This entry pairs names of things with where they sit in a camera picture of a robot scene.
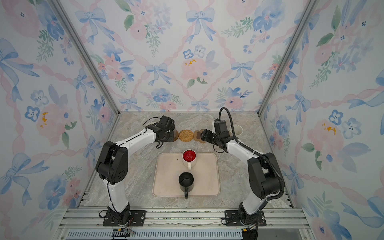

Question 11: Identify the aluminium corner frame post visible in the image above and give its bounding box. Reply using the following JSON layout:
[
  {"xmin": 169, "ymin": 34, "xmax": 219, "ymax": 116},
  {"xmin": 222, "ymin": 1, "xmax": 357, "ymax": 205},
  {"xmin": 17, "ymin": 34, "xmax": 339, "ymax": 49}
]
[
  {"xmin": 257, "ymin": 0, "xmax": 319, "ymax": 116},
  {"xmin": 46, "ymin": 0, "xmax": 121, "ymax": 116}
]

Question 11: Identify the white mug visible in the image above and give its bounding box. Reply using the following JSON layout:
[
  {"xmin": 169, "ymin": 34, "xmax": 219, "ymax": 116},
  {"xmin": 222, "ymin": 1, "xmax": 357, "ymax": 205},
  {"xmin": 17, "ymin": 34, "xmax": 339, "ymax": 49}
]
[{"xmin": 229, "ymin": 124, "xmax": 244, "ymax": 137}]

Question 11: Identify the rattan woven round coaster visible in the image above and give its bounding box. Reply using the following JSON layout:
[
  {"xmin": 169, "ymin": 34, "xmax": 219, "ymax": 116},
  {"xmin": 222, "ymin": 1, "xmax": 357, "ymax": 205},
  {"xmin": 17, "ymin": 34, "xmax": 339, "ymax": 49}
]
[{"xmin": 179, "ymin": 130, "xmax": 194, "ymax": 143}]

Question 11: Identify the aluminium corner frame post left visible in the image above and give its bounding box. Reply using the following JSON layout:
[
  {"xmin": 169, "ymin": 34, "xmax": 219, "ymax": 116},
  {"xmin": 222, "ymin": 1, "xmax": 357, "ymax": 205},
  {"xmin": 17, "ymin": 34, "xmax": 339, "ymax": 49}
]
[{"xmin": 46, "ymin": 0, "xmax": 121, "ymax": 116}]

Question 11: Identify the black mug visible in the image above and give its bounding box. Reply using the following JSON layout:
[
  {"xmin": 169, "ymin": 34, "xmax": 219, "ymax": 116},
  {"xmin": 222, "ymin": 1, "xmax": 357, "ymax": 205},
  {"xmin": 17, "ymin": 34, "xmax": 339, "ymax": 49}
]
[{"xmin": 178, "ymin": 172, "xmax": 194, "ymax": 199}]

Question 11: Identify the beige serving tray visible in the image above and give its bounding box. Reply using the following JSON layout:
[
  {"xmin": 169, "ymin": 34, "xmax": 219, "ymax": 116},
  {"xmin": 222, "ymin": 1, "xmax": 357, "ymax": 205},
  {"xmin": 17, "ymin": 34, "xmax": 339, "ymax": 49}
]
[{"xmin": 152, "ymin": 153, "xmax": 221, "ymax": 198}]

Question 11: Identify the aluminium corner frame post right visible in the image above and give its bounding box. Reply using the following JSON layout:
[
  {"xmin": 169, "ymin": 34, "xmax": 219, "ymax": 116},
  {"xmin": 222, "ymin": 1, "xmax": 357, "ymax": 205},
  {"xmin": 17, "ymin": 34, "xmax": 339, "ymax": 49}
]
[{"xmin": 257, "ymin": 0, "xmax": 319, "ymax": 116}]

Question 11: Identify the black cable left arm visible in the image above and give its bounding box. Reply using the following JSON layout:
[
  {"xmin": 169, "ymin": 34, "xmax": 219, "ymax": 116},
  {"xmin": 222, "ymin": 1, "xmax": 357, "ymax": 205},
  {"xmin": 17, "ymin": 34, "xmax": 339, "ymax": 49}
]
[{"xmin": 142, "ymin": 116, "xmax": 163, "ymax": 128}]

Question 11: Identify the cork paw print coaster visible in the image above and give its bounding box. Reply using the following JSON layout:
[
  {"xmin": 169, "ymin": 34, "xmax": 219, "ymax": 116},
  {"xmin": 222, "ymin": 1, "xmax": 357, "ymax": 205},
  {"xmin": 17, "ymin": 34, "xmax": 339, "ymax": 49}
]
[{"xmin": 194, "ymin": 130, "xmax": 205, "ymax": 144}]

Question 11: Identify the red mug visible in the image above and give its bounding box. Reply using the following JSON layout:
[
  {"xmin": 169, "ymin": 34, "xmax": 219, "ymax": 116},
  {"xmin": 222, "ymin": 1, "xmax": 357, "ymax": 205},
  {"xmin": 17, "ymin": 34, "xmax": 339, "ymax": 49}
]
[{"xmin": 182, "ymin": 150, "xmax": 197, "ymax": 171}]

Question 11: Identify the plain brown wooden coaster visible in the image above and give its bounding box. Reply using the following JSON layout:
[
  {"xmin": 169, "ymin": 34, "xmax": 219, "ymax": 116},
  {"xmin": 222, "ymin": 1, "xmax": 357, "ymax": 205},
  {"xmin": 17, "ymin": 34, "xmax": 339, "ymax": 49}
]
[{"xmin": 173, "ymin": 130, "xmax": 179, "ymax": 142}]

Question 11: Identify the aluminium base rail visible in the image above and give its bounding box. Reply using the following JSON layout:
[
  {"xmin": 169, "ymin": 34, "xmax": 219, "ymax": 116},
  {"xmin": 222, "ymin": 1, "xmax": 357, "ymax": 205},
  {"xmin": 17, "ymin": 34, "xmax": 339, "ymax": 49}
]
[{"xmin": 53, "ymin": 207, "xmax": 315, "ymax": 240}]

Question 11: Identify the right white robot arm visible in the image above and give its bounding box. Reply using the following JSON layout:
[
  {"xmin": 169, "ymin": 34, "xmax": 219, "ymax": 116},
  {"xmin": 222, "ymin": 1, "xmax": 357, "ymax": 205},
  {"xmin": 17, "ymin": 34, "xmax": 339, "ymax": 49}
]
[{"xmin": 201, "ymin": 119, "xmax": 285, "ymax": 226}]

